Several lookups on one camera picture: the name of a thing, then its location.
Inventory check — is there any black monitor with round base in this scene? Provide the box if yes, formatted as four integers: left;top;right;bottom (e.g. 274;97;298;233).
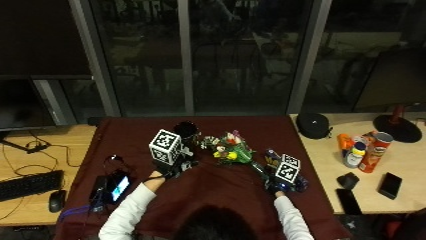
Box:
353;45;426;144

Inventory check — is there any person's left hand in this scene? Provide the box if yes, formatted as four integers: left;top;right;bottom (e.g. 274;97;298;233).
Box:
152;145;199;180

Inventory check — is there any colourful flower bouquet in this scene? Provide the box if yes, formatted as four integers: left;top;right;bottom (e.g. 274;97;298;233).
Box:
198;129;269;176

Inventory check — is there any blue yellow packet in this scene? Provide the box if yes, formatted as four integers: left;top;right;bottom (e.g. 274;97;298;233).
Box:
263;148;282;168

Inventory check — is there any orange bottle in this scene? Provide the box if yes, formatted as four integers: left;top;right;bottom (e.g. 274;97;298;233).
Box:
335;133;357;158

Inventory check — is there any black vase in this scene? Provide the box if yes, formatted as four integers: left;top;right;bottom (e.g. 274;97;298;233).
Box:
172;120;201;146

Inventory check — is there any dark red tablecloth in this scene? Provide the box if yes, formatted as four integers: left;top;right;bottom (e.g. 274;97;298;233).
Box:
53;115;351;240

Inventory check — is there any purple strap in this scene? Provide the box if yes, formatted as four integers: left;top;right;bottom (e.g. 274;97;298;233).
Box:
57;205;92;219

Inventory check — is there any white marker cube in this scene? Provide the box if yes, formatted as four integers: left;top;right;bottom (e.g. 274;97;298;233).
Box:
148;128;183;165
274;153;302;184

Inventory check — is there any white bottle with blue cap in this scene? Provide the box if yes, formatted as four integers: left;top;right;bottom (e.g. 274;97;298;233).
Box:
342;141;367;169

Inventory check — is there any phone with lit screen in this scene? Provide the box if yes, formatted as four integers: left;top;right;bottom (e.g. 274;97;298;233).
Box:
106;170;133;203

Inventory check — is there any black computer mouse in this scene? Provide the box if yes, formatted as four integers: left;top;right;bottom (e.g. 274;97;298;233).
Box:
48;189;68;214

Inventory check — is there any black keyboard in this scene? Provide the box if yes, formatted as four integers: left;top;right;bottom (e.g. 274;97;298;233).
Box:
0;170;65;203

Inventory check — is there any red chips can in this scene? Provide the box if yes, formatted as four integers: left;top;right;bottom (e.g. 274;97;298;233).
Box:
357;131;395;174

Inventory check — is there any grey window post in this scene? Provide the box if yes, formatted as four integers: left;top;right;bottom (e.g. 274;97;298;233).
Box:
68;0;122;118
286;0;334;115
176;0;195;116

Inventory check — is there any black box device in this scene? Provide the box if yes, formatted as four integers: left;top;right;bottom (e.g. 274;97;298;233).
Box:
88;175;110;213

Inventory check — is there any black round case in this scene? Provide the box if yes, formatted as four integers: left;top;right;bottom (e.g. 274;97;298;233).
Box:
294;112;334;140

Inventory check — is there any person's right hand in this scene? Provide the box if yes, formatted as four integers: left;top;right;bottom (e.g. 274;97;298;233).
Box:
263;166;310;195

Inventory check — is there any black desk cable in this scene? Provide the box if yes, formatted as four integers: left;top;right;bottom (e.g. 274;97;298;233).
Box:
0;129;82;178

